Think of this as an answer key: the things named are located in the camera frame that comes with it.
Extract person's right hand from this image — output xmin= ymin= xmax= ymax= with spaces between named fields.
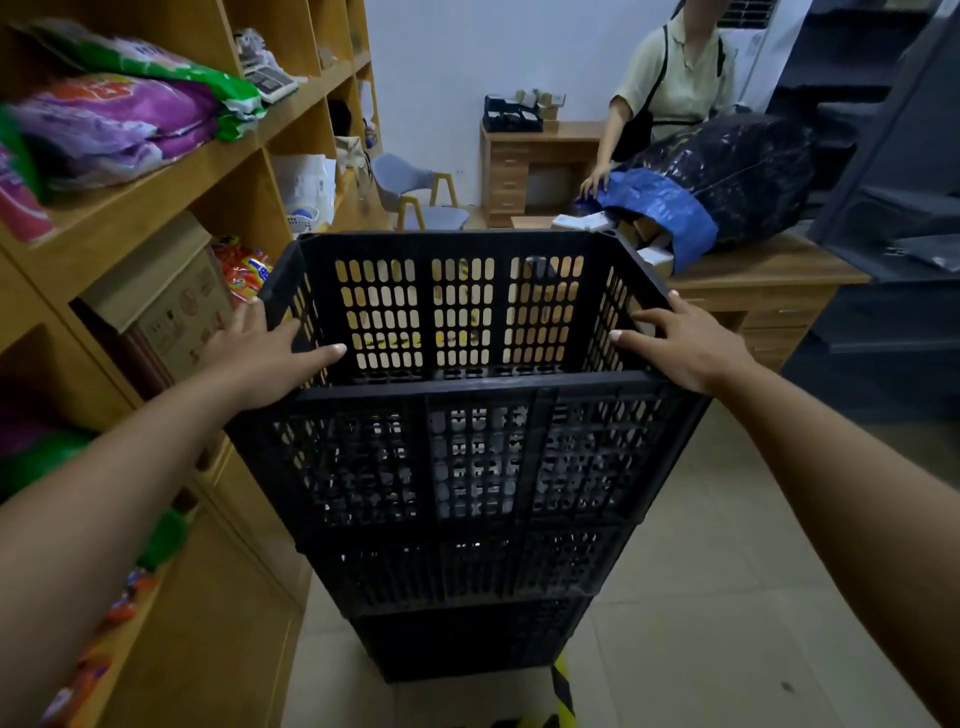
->
xmin=609 ymin=290 xmax=756 ymax=397

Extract person's left hand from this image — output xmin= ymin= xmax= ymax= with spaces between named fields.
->
xmin=196 ymin=298 xmax=348 ymax=412

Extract black plastic slotted crate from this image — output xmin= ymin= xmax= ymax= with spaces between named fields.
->
xmin=348 ymin=592 xmax=595 ymax=684
xmin=225 ymin=228 xmax=712 ymax=552
xmin=303 ymin=521 xmax=639 ymax=620

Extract person's left forearm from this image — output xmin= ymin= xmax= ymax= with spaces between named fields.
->
xmin=0 ymin=358 xmax=249 ymax=728

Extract person's right forearm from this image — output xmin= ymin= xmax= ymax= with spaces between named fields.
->
xmin=708 ymin=358 xmax=960 ymax=725

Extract white boxes in bag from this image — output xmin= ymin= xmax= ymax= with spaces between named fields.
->
xmin=551 ymin=210 xmax=676 ymax=280

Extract orange snack packets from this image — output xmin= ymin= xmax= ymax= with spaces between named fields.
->
xmin=211 ymin=237 xmax=275 ymax=307

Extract blue woven bag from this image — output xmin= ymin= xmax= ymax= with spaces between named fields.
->
xmin=573 ymin=168 xmax=721 ymax=277

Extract wooden counter desk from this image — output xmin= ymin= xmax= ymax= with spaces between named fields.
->
xmin=510 ymin=216 xmax=873 ymax=375

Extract brown cardboard box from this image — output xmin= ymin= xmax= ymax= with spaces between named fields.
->
xmin=73 ymin=211 xmax=237 ymax=385

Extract white plastic bag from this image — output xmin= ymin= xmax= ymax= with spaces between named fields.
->
xmin=271 ymin=153 xmax=339 ymax=226

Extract wooden shelving unit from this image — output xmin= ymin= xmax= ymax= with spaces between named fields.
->
xmin=0 ymin=0 xmax=391 ymax=728

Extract black plastic garbage bag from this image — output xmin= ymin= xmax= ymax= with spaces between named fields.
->
xmin=611 ymin=112 xmax=819 ymax=252

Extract grey chair with wooden legs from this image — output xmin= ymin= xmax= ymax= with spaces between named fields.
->
xmin=371 ymin=153 xmax=472 ymax=234

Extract small wooden desk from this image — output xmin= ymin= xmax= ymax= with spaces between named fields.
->
xmin=480 ymin=120 xmax=607 ymax=229

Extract small cardboard boxes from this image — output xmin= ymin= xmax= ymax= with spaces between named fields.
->
xmin=513 ymin=87 xmax=568 ymax=123

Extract black desk organiser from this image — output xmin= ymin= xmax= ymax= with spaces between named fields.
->
xmin=482 ymin=94 xmax=545 ymax=135

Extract green packet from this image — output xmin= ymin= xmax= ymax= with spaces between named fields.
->
xmin=0 ymin=429 xmax=189 ymax=575

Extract dark grey metal rack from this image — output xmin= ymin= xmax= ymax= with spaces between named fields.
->
xmin=765 ymin=0 xmax=960 ymax=421

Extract purple detergent bag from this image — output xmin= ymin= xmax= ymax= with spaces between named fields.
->
xmin=7 ymin=72 xmax=222 ymax=196

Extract white air conditioner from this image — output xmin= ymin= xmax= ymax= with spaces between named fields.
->
xmin=716 ymin=0 xmax=815 ymax=115

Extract green detergent bag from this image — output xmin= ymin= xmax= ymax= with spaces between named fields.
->
xmin=11 ymin=18 xmax=267 ymax=144

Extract pink packet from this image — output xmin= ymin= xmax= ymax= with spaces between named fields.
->
xmin=0 ymin=142 xmax=57 ymax=247

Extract row of colourful snack packets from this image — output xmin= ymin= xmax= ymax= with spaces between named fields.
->
xmin=37 ymin=566 xmax=162 ymax=728

